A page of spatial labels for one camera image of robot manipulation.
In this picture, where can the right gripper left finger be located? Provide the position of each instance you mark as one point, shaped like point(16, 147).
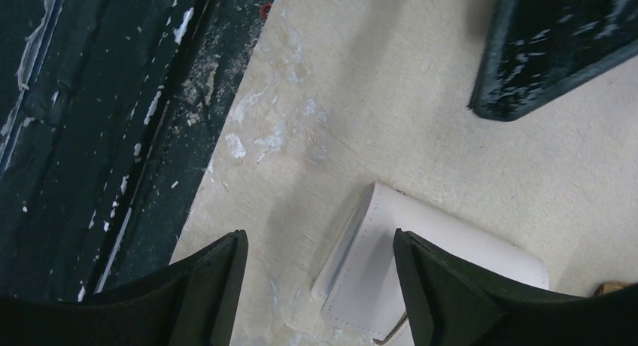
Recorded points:
point(191, 302)

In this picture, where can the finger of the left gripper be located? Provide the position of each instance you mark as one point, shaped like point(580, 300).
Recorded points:
point(538, 50)

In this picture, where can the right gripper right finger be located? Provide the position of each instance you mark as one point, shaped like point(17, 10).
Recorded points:
point(450, 301)

